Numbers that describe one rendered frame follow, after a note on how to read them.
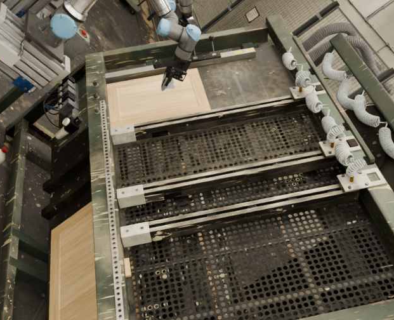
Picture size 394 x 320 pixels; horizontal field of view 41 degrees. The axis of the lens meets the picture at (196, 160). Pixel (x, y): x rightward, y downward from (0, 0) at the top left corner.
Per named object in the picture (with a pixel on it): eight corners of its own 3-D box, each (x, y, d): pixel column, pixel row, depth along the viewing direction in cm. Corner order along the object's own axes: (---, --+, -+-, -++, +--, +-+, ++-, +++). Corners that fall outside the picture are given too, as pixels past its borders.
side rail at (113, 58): (106, 65, 349) (102, 51, 341) (265, 37, 357) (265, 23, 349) (106, 70, 345) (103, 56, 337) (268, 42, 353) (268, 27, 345)
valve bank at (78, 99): (42, 85, 321) (69, 61, 314) (59, 98, 330) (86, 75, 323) (39, 136, 285) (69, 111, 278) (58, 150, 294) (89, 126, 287)
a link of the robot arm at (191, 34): (186, 20, 241) (202, 28, 243) (176, 40, 247) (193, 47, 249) (185, 27, 235) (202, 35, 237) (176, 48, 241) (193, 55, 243)
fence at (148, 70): (106, 79, 327) (105, 73, 324) (253, 53, 334) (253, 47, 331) (106, 83, 323) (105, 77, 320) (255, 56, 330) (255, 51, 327)
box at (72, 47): (55, 40, 330) (75, 23, 325) (70, 53, 338) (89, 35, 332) (55, 50, 322) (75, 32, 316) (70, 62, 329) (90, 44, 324)
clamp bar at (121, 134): (112, 135, 286) (103, 100, 269) (320, 96, 294) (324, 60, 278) (113, 147, 278) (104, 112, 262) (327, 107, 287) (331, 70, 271)
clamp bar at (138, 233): (122, 233, 235) (111, 197, 219) (373, 183, 244) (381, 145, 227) (124, 251, 228) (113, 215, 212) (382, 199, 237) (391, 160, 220)
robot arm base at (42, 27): (33, 32, 242) (48, 19, 239) (34, 17, 253) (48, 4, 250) (58, 53, 251) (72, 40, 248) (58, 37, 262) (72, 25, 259)
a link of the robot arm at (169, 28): (155, 28, 246) (177, 37, 249) (155, 35, 237) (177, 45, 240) (162, 13, 243) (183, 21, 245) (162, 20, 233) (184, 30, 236)
